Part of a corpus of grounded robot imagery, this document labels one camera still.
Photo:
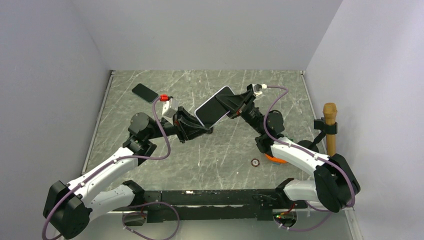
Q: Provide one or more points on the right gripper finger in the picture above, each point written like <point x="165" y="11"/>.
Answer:
<point x="234" y="101"/>
<point x="233" y="113"/>

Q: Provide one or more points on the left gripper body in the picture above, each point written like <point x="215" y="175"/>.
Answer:
<point x="180" y="126"/>

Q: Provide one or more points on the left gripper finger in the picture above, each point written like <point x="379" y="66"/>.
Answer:
<point x="191" y="134"/>
<point x="191" y="121"/>

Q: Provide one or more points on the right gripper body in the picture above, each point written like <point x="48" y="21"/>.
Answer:
<point x="246" y="104"/>

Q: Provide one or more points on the black smartphone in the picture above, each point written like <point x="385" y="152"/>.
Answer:
<point x="145" y="93"/>

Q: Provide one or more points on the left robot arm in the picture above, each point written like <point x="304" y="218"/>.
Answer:
<point x="71" y="206"/>

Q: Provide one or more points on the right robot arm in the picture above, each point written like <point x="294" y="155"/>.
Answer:
<point x="333" y="183"/>

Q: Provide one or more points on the small round brown coin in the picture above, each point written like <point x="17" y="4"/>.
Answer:
<point x="255" y="162"/>

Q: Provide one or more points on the orange curved toy track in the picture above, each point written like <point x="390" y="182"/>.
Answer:
<point x="275" y="160"/>

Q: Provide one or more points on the brown microphone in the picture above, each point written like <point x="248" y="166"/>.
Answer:
<point x="330" y="112"/>

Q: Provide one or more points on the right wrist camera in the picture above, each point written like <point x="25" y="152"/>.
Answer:
<point x="256" y="88"/>

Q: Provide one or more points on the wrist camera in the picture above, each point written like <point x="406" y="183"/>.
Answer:
<point x="170" y="105"/>
<point x="256" y="88"/>

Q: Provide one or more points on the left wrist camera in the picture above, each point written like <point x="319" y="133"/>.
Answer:
<point x="170" y="105"/>

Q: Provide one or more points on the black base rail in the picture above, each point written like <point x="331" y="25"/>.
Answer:
<point x="186" y="205"/>

